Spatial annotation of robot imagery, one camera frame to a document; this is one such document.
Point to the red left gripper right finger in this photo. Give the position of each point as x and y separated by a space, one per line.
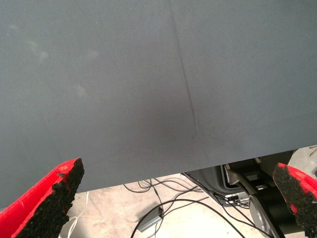
302 196

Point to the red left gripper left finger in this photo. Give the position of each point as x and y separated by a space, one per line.
37 210

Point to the dark grey plastic cover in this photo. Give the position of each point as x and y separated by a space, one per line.
210 178

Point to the grey metal adapter box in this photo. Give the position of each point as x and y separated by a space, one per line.
151 219

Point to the dark grey table cloth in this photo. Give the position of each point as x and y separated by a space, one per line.
123 86

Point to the black metal frame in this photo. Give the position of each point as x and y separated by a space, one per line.
272 205

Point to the silver metal bracket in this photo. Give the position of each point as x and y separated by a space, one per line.
257 215

